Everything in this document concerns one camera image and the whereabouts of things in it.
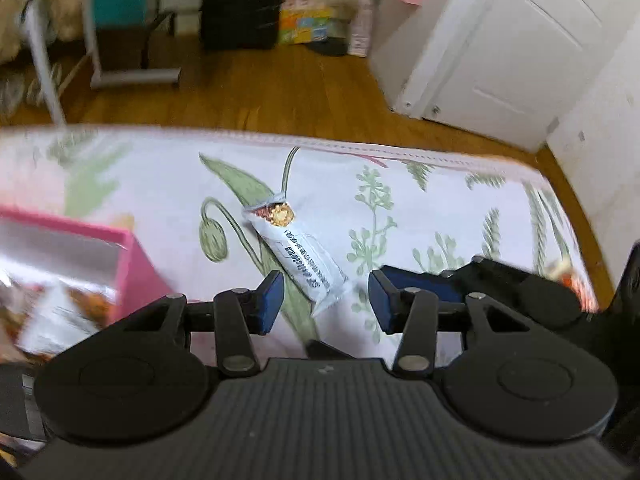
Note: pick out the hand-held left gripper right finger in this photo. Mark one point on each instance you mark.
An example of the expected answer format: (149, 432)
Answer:
(382, 305)

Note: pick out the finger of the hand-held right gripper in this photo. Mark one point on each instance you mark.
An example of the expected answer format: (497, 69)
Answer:
(435, 285)

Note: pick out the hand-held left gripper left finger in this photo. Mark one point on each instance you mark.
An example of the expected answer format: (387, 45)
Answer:
(270, 302)

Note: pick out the white snack bar packet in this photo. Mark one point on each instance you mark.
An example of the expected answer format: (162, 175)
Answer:
(295, 255)

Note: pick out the pink cardboard box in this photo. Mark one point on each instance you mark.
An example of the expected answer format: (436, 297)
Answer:
(140, 280)

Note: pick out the bag of round nut snacks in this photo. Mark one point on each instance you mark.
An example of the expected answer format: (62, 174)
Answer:
(85, 302)

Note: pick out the small snack packet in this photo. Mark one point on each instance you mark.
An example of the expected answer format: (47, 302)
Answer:
(567, 272)

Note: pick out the floral bedsheet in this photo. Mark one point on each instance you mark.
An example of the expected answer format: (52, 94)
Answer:
(425, 200)

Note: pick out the white panelled door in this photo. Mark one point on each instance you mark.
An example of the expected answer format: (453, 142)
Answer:
(500, 60)

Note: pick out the white rolling side table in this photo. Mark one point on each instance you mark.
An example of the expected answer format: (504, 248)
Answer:
(135, 76)

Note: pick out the pink and white bottle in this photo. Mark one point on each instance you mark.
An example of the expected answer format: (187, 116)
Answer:
(360, 30)

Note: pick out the colourful printed box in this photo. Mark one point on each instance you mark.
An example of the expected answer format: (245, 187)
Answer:
(302, 25)

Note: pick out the beige fluffy blanket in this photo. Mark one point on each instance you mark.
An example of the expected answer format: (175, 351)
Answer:
(30, 20)

